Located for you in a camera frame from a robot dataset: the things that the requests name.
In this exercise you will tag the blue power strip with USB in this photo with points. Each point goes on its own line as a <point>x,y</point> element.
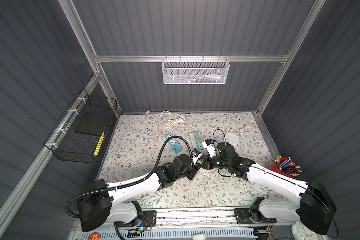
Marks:
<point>173,142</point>

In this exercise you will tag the white square power socket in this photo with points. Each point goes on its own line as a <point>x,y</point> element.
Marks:
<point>232,139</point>

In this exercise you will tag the white wire basket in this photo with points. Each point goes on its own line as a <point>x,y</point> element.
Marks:
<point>195,71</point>

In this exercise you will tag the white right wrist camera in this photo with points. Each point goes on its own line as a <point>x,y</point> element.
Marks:
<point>209,145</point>

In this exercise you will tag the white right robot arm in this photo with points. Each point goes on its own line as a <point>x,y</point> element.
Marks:
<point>310,204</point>

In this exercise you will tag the white round clock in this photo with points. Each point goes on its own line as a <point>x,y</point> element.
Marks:
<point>300,232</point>

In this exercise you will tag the long white multicolour power strip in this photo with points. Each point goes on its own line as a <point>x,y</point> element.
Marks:
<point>194,143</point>

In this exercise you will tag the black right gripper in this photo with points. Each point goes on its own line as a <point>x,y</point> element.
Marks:
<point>206,160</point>

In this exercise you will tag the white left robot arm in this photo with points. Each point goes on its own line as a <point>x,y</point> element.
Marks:
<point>109,205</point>

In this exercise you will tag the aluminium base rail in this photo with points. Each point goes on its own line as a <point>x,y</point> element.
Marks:
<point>192,217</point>

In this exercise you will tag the red pen cup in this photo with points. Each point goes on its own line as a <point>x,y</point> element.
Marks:
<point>274,167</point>

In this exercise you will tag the pens in red cup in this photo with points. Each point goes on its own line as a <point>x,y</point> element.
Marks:
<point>288,166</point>

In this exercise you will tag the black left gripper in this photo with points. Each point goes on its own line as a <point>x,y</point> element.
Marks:
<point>193,171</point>

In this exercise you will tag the black wire basket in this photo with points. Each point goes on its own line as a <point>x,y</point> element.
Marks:
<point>77,137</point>

